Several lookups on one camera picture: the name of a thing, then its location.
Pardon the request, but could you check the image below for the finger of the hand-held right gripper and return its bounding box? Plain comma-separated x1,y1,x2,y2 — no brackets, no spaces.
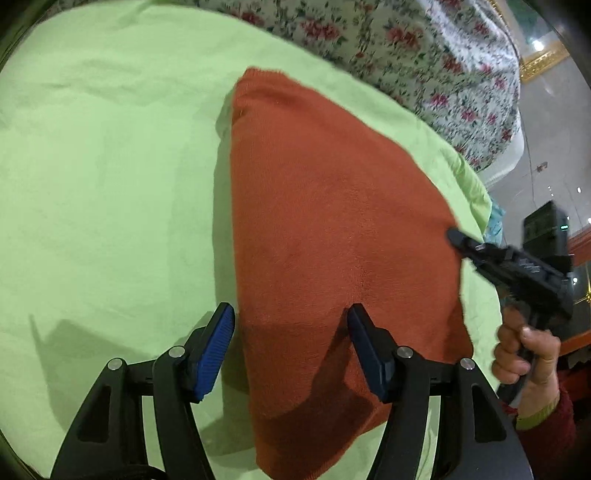
447,227,514,278

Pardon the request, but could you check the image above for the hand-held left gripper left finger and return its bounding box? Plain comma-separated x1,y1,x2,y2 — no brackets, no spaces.
50,302,236,480

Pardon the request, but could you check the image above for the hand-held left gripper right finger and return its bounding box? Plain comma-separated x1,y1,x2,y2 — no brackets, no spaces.
347,303,536,480

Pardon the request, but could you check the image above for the orange knit sweater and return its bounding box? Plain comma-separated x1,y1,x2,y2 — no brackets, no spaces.
229,67,474,478

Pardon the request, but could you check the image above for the person's right forearm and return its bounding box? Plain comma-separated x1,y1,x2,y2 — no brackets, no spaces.
515,385,578,480

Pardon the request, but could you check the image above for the person's right hand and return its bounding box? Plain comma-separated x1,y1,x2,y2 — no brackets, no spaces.
492,305,561,418

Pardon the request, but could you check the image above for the teal cloth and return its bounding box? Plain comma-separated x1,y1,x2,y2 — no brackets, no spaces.
482,200,506,245

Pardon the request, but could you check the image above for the white red floral quilt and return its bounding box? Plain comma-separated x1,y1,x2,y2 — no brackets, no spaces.
203,0,522,174

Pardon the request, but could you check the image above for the light green bed sheet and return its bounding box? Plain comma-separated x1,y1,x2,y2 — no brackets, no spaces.
0,0,504,480

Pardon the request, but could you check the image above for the gold ornate frame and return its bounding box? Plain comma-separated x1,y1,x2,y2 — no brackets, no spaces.
485,0,571,84

